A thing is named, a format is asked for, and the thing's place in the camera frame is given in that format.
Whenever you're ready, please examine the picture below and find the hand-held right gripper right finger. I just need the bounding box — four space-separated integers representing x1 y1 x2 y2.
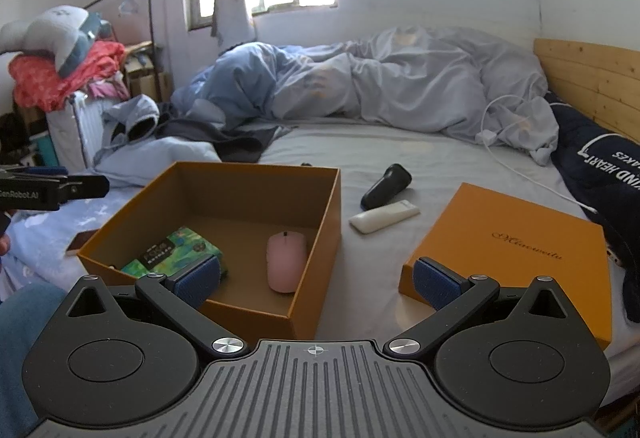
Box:
382 256 571 359

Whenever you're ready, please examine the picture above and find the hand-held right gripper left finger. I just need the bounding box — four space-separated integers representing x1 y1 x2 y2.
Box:
65 254 249 360

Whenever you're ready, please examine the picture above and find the orange box lid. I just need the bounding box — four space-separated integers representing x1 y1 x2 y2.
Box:
398 183 613 351

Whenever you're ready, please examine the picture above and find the orange cardboard box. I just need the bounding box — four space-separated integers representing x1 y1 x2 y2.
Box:
76 161 342 341

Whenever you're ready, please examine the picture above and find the green patterned packet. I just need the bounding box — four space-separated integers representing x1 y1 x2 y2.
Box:
120 227 228 280

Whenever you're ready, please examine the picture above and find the white ribbed suitcase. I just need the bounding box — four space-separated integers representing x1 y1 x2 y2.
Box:
46 90 118 169

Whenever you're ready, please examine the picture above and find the pale blue patterned sheet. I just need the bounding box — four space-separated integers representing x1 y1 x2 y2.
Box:
0 208 108 301

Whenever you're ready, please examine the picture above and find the rose gold phone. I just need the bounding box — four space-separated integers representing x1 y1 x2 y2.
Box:
66 228 102 258

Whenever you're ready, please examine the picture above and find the white remote control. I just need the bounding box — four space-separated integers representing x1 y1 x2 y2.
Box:
348 199 421 235

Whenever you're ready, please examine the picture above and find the light blue jacket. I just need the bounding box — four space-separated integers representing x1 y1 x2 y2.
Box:
95 93 223 189

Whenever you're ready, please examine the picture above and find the red patterned clothing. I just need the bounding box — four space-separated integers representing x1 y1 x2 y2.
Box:
9 40 128 115

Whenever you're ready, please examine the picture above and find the pink computer mouse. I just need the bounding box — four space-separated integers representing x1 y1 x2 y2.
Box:
266 231 308 293

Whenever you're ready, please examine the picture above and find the black electric shaver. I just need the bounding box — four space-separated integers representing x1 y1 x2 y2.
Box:
360 163 413 211

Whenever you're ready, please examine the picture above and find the brown cardboard carton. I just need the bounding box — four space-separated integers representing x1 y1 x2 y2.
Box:
122 40 171 105

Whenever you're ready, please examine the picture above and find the grey plush toy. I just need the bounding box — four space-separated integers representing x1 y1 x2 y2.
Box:
0 5 115 79

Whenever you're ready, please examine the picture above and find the dark grey cloth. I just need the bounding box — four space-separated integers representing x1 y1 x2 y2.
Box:
157 115 281 164

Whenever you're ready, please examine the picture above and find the person's leg in jeans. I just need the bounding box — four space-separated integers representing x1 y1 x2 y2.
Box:
0 284 69 438

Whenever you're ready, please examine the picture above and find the navy fleece blanket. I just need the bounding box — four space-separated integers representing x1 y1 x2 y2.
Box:
545 90 640 319

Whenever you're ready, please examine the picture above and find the black clothes rack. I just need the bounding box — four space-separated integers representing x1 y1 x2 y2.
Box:
82 0 165 104

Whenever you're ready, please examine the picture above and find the grey duvet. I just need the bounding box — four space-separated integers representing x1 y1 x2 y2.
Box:
172 25 561 167

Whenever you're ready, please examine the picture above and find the wooden headboard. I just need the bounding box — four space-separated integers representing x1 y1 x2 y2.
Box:
532 38 640 146

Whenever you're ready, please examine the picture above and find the white charging cable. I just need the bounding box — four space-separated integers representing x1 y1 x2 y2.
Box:
475 94 601 215

